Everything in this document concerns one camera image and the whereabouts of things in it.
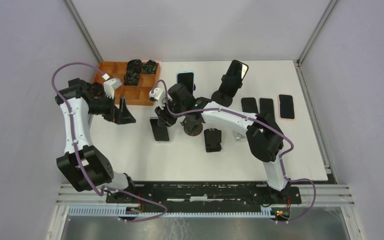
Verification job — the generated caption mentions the round wooden base stand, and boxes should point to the round wooden base stand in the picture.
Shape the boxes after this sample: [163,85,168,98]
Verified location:
[180,118,203,137]

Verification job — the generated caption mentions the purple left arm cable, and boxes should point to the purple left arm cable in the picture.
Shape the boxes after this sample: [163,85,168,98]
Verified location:
[51,61,168,223]

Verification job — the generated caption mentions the black folding phone stand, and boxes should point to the black folding phone stand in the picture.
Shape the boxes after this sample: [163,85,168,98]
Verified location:
[204,128,222,153]

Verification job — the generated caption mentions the orange wooden organizer tray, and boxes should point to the orange wooden organizer tray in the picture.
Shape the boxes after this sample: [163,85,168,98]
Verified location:
[98,59,161,106]

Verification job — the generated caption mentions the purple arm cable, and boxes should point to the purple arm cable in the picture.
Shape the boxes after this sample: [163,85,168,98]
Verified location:
[51,61,168,223]
[150,78,317,224]

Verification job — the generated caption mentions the silver metal phone stand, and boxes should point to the silver metal phone stand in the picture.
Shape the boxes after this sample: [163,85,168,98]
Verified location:
[235,132,247,142]

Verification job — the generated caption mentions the black round tall stand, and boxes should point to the black round tall stand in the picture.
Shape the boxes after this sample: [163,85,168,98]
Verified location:
[211,74,243,107]

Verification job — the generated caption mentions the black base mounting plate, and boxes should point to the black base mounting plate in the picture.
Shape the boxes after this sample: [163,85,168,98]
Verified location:
[105,180,302,215]

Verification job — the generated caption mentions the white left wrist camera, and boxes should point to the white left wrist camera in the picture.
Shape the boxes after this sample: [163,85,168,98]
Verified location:
[101,73,123,99]

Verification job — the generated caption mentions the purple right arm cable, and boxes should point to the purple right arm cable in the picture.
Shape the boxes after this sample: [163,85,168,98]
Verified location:
[150,78,317,224]

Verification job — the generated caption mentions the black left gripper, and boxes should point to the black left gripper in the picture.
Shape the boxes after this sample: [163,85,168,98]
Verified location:
[87,92,136,125]

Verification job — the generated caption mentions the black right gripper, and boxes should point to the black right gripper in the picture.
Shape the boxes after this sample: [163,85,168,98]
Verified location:
[154,98,186,128]

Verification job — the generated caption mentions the black cable bundle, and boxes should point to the black cable bundle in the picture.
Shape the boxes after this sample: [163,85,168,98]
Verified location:
[124,59,143,87]
[141,59,158,75]

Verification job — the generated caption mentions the black cable bundle right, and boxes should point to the black cable bundle right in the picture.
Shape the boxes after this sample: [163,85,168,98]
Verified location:
[141,59,158,75]

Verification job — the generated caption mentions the pink case smartphone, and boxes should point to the pink case smartphone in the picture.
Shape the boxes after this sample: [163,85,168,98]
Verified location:
[278,94,295,120]

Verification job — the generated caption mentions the silver edge smartphone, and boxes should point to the silver edge smartphone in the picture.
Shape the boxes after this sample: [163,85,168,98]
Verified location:
[149,117,170,143]

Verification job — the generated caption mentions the black cable bundle left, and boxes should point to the black cable bundle left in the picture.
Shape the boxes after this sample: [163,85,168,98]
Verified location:
[124,59,143,87]

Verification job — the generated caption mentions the white slotted cable duct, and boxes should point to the white slotted cable duct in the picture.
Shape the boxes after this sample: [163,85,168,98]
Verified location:
[66,203,291,220]

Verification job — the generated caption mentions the blue case smartphone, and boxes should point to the blue case smartphone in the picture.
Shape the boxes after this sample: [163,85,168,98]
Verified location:
[176,71,196,94]

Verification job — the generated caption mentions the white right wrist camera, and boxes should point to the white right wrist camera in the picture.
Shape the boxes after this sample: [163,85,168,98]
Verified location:
[148,87,167,110]

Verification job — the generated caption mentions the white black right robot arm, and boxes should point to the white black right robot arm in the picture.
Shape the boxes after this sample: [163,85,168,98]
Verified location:
[148,83,294,204]

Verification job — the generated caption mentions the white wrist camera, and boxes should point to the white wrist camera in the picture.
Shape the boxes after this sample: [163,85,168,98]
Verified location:
[148,87,167,110]
[101,73,123,99]

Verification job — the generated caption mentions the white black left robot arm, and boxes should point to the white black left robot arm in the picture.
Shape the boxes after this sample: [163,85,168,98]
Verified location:
[55,78,137,204]

